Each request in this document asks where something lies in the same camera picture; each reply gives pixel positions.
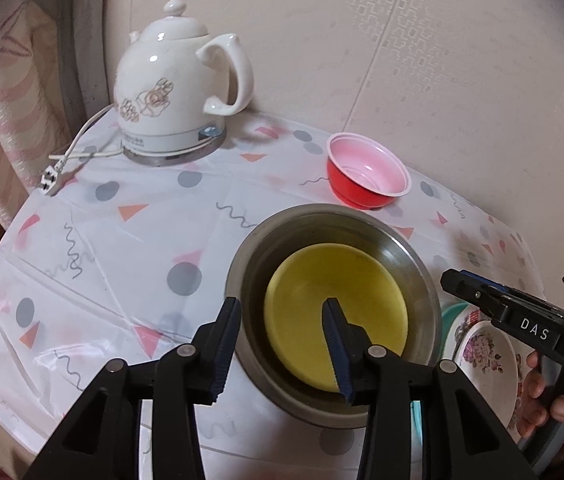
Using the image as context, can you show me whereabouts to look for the yellow bowl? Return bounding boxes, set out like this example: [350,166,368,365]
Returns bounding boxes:
[263,242,410,395]

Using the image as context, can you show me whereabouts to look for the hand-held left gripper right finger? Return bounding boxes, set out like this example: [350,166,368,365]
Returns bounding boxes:
[322,297,538,480]

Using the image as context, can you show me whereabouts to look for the white power plug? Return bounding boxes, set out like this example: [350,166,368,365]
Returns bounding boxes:
[38,161,69,197]

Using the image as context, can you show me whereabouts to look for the steel kettle base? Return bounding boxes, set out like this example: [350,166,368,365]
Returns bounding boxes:
[121,122,228,168]

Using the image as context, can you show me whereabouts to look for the grey frame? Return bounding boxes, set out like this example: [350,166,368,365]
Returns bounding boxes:
[54,0,116,126]

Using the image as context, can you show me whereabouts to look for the red plastic bowl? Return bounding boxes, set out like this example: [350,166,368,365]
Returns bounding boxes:
[326,132,411,210]

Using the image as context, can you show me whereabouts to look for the pink starfish print cloth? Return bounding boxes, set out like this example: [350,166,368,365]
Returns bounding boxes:
[0,0,88,221]

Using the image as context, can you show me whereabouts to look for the stainless steel bowl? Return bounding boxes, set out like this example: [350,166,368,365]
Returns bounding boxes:
[225,203,444,430]

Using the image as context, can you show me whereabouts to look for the small floral plate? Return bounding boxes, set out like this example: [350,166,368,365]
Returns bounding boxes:
[453,320,526,433]

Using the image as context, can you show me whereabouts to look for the white patterned tablecloth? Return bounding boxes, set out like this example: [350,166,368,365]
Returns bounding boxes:
[0,110,546,480]

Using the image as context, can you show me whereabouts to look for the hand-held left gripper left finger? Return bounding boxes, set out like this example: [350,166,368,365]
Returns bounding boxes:
[24,297,243,480]

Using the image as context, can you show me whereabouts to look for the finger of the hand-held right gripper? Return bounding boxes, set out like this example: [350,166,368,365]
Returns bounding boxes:
[440,268,508,324]
[458,269,564,317]

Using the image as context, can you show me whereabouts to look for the white power cord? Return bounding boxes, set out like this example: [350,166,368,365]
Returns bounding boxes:
[49,102,128,163]

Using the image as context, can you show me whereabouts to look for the white ceramic electric kettle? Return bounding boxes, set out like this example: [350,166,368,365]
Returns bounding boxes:
[113,0,255,153]

